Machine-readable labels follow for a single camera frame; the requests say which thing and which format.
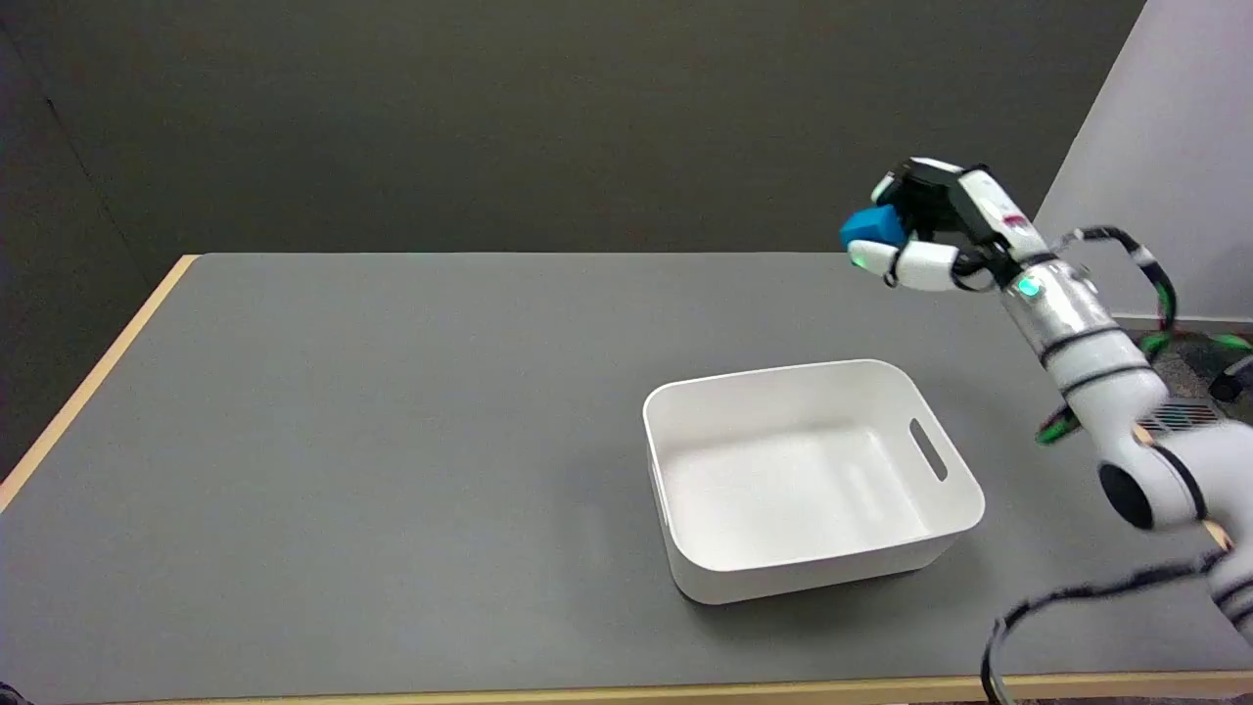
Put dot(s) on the white plastic box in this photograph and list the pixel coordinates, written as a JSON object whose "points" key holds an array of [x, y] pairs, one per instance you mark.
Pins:
{"points": [[811, 475]]}

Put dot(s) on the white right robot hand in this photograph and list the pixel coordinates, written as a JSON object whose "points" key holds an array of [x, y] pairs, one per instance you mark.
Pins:
{"points": [[964, 211]]}

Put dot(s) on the blue wooden cube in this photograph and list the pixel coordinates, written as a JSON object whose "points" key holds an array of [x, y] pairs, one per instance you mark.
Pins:
{"points": [[873, 227]]}

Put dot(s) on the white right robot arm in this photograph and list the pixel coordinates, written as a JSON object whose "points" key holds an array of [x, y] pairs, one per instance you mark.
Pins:
{"points": [[1116, 382]]}

